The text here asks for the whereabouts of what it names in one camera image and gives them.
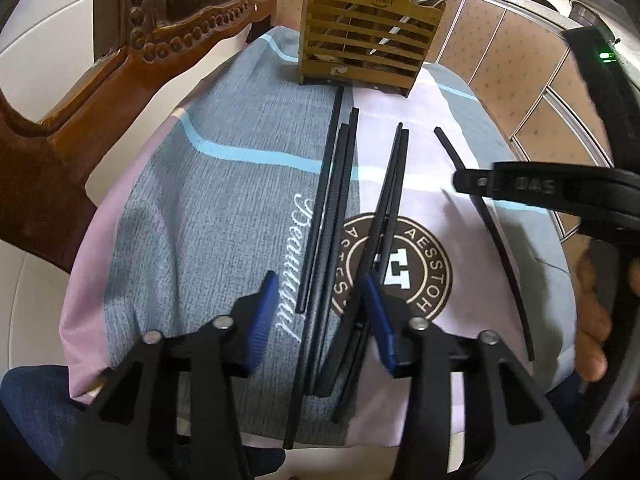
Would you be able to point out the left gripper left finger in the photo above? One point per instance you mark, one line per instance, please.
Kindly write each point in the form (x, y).
(253, 317)

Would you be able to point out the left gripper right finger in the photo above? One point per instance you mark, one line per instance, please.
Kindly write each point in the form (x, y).
(389, 318)

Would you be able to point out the black chopstick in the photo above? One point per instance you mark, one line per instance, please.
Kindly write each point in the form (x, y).
(375, 279)
(340, 239)
(310, 296)
(319, 200)
(365, 269)
(492, 229)

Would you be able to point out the right hand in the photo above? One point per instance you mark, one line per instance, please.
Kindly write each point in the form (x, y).
(593, 325)

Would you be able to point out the grey pink patterned cloth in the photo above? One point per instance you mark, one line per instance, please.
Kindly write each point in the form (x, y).
(224, 191)

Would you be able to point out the wooden utensil holder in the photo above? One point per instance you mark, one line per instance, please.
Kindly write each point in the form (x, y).
(335, 37)

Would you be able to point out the carved wooden chair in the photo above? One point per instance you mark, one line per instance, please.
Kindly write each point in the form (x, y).
(138, 46)

